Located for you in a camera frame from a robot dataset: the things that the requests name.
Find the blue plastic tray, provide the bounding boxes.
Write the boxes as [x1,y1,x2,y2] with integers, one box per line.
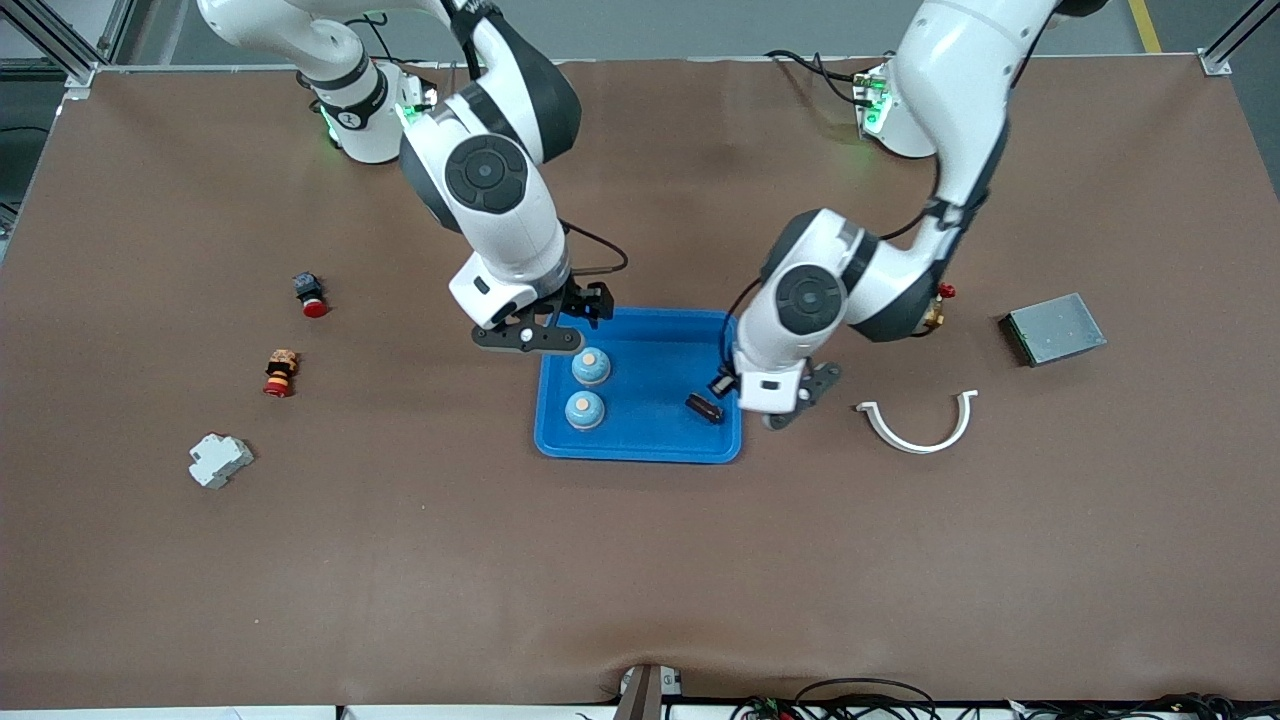
[533,306,743,464]

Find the white curved pipe clamp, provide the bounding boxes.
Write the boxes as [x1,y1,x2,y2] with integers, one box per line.
[855,389,979,455]

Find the brown table cover mat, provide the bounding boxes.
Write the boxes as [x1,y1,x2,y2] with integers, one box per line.
[0,55,1280,711]

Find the red yellow black stacked button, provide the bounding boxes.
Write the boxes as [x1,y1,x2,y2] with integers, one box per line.
[263,348,300,399]

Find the grey metal power supply box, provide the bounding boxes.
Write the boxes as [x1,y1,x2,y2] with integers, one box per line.
[998,292,1108,368]

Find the white circuit breaker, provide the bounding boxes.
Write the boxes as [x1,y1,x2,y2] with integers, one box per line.
[188,433,255,490]

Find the black arm base cables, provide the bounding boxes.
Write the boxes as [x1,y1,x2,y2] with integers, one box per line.
[765,48,871,106]

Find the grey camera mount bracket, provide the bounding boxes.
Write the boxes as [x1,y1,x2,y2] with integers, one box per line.
[612,663,683,720]

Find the aluminium frame post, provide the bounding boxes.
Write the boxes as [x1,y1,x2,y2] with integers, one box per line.
[1200,0,1280,76]
[0,0,136,101]

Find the black cable bundle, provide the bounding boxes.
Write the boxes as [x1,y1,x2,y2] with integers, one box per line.
[730,678,1280,720]

